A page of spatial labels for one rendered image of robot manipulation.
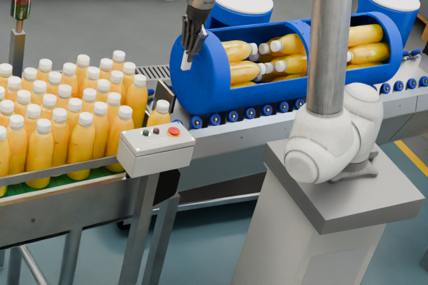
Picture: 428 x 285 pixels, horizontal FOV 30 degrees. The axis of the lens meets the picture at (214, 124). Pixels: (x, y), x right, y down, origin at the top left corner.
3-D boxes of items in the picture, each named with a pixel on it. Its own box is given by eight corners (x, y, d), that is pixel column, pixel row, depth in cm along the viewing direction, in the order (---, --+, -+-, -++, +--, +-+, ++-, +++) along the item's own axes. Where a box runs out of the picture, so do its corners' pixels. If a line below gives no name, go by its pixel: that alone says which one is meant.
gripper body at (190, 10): (183, -1, 250) (177, 25, 255) (196, 11, 245) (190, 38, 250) (202, -3, 254) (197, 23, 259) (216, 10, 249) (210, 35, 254)
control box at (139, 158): (189, 166, 241) (196, 139, 235) (131, 179, 230) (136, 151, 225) (173, 147, 247) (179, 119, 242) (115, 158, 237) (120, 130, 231)
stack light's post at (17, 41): (4, 268, 325) (26, 34, 265) (-6, 271, 323) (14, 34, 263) (0, 261, 328) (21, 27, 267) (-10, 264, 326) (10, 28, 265)
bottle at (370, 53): (376, 58, 314) (341, 63, 303) (378, 40, 312) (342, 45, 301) (390, 61, 308) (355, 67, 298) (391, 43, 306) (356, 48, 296)
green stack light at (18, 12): (32, 19, 261) (34, 6, 259) (14, 20, 258) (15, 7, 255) (25, 9, 265) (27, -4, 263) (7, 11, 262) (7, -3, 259)
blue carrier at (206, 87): (385, 98, 316) (414, 39, 299) (200, 133, 268) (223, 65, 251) (342, 55, 332) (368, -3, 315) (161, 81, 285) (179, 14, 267)
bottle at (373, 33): (378, 20, 306) (342, 25, 296) (385, 37, 305) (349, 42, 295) (367, 28, 312) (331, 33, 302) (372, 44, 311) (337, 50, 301)
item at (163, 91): (171, 125, 270) (178, 94, 263) (165, 126, 269) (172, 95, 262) (157, 108, 276) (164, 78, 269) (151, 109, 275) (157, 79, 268)
